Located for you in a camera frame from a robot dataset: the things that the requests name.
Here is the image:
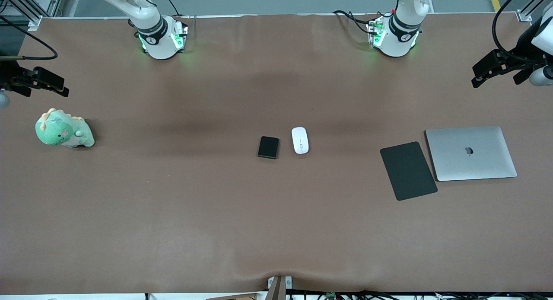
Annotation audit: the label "white computer mouse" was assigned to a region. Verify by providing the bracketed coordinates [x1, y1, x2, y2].
[291, 127, 310, 155]

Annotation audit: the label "black mouse pad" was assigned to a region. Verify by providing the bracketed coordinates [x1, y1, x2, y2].
[380, 141, 438, 201]

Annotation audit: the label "black phone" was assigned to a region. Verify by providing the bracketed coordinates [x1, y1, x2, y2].
[257, 136, 280, 160]

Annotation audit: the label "green dinosaur plush toy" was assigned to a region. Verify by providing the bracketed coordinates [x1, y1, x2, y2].
[35, 108, 95, 148]

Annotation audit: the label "silver laptop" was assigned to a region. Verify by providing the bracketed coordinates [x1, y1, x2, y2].
[425, 126, 518, 182]

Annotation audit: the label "brown table cover mat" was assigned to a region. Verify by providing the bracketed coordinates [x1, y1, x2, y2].
[0, 13, 553, 295]

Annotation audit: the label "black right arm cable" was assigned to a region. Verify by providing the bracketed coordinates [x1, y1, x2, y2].
[0, 16, 59, 61]

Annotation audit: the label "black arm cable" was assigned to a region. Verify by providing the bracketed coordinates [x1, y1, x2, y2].
[492, 0, 553, 64]
[0, 16, 59, 61]

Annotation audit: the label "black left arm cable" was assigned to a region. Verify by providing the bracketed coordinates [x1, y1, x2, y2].
[492, 0, 553, 64]

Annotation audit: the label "aluminium frame profile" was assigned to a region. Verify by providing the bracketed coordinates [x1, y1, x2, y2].
[516, 0, 553, 23]
[0, 0, 66, 31]

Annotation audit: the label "black right base cable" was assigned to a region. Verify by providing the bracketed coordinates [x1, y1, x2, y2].
[162, 0, 182, 17]

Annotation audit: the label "black left base cables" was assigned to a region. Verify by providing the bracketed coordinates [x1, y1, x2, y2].
[332, 10, 375, 35]

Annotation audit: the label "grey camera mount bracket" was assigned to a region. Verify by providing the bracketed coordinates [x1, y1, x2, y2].
[267, 275, 293, 300]

